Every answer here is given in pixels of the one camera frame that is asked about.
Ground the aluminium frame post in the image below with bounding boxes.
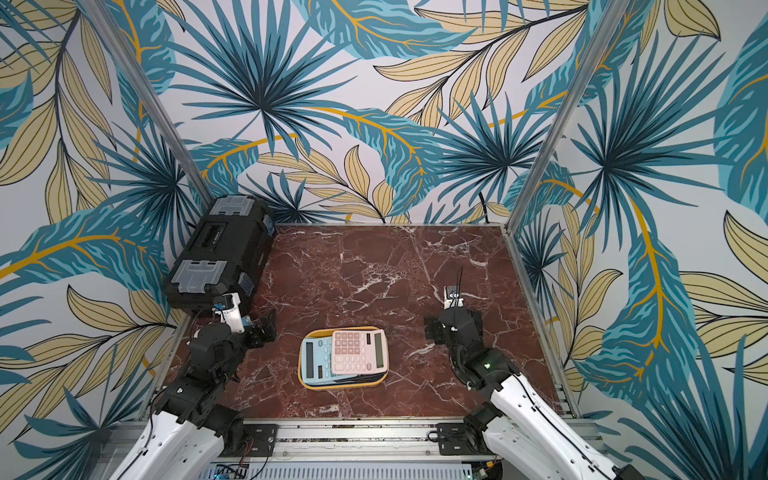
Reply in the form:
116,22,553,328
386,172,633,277
81,0,214,209
505,1,629,237

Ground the pink calculator face down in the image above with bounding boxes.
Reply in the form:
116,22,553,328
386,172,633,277
331,329,390,375

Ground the black calculator with grey keys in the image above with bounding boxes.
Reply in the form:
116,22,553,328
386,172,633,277
331,373,387,386

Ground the aluminium mounting rail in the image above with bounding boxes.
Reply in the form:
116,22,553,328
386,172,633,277
198,417,502,479

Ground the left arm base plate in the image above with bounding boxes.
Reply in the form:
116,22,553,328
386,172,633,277
209,423,279,458

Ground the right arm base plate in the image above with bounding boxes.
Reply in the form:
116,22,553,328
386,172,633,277
428,422,494,456

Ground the yellow plastic storage tray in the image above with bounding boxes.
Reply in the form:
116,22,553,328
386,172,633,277
298,326,390,391

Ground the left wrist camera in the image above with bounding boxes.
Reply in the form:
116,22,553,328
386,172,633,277
212,292,245,334

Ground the left aluminium frame post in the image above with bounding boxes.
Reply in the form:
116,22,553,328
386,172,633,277
81,0,214,209

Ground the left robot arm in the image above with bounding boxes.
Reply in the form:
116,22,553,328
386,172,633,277
111,310,277,479

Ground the light blue calculator face down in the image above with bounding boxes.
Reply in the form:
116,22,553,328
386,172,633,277
300,336,333,386

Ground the right aluminium frame post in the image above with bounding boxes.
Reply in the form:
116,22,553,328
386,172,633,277
505,1,629,237

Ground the black plastic toolbox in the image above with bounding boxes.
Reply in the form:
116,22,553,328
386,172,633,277
163,195,277,315

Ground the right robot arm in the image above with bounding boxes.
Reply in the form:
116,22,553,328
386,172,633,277
424,307,643,479

